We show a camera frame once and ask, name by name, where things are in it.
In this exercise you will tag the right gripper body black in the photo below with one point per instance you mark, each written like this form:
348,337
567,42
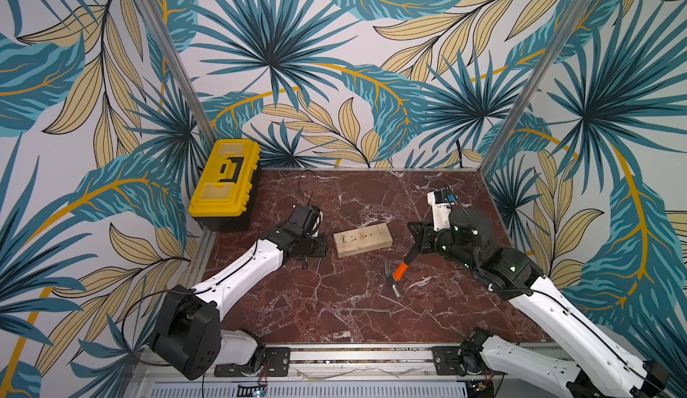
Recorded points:
424,237

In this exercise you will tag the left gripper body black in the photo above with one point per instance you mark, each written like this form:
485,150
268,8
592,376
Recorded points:
315,247

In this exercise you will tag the claw hammer orange black handle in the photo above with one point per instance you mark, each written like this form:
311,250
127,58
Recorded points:
394,275

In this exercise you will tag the wooden block with nails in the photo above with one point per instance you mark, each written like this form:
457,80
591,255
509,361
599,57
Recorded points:
362,240

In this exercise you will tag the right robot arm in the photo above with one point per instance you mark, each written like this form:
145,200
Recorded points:
597,366

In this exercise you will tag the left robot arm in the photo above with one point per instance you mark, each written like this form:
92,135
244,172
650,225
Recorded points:
188,332

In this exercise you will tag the yellow black toolbox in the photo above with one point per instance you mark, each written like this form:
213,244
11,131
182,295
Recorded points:
223,198

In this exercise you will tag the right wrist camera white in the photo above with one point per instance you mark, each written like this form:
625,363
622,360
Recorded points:
441,203

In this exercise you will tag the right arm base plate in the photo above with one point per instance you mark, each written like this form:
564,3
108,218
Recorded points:
459,361

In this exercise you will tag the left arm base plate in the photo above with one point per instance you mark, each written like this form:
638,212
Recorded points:
274,362

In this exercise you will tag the aluminium front rail frame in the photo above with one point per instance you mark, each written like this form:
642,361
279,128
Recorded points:
336,370

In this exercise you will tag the left aluminium corner post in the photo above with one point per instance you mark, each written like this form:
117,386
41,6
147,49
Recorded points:
169,52

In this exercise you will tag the aluminium corner post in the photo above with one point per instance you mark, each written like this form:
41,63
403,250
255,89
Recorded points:
568,25
169,52

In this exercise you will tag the right aluminium corner post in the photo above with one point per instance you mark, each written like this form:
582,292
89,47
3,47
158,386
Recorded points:
568,25

